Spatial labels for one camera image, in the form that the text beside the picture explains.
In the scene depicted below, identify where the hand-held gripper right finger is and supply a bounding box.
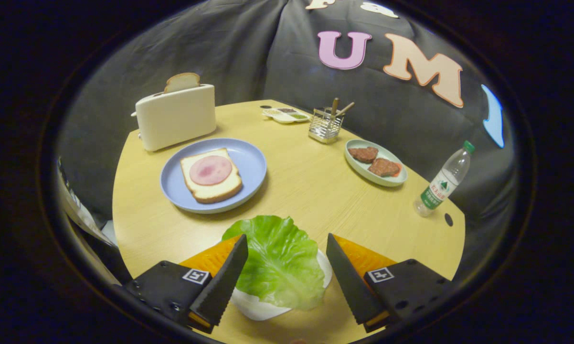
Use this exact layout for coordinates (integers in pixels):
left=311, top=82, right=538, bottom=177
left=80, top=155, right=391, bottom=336
left=326, top=233, right=453, bottom=334

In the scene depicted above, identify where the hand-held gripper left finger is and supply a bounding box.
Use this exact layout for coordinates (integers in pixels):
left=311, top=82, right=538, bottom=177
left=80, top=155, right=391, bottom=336
left=124, top=234, right=249, bottom=334

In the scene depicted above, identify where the green lettuce leaf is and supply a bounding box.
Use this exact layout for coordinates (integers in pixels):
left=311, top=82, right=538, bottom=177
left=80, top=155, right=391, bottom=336
left=221, top=215, right=326, bottom=311

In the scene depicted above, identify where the plain white bread slice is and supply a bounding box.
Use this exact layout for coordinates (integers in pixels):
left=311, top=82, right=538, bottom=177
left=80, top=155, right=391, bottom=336
left=164, top=73, right=201, bottom=94

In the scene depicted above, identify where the white plate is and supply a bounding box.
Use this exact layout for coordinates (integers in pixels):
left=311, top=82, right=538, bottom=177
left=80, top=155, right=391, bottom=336
left=230, top=248, right=333, bottom=322

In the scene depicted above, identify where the bread slice under ham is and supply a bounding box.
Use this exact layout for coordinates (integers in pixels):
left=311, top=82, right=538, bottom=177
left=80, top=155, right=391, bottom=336
left=180, top=148, right=244, bottom=204

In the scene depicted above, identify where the pink ham slice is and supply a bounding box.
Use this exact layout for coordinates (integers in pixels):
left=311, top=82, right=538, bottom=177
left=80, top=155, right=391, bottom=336
left=189, top=155, right=233, bottom=186

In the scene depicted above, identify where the pale green plate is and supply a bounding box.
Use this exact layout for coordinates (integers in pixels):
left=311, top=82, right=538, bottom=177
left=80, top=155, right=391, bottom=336
left=345, top=139, right=408, bottom=187

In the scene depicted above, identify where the brown patty with orange edge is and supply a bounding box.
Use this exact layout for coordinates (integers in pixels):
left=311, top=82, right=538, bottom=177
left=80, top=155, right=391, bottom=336
left=368, top=158, right=402, bottom=178

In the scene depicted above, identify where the blue plate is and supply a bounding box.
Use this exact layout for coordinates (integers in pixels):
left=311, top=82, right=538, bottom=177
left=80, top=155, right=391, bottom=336
left=160, top=138, right=267, bottom=214

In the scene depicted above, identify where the brown meat patty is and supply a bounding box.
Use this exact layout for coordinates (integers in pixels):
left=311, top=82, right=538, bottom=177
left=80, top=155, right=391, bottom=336
left=348, top=147, right=379, bottom=164

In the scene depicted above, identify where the clear water bottle green label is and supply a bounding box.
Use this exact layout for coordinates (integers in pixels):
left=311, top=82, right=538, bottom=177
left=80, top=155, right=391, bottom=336
left=414, top=140, right=476, bottom=218

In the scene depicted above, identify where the cream toaster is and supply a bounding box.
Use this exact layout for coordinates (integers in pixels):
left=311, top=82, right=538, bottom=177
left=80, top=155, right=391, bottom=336
left=131, top=84, right=217, bottom=152

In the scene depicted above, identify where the white divided seasoning tray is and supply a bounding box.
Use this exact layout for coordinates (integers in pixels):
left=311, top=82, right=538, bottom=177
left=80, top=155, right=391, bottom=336
left=262, top=107, right=311, bottom=124

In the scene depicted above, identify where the wire utensil holder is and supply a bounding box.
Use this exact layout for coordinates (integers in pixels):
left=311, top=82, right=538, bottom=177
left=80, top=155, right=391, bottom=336
left=308, top=108, right=345, bottom=144

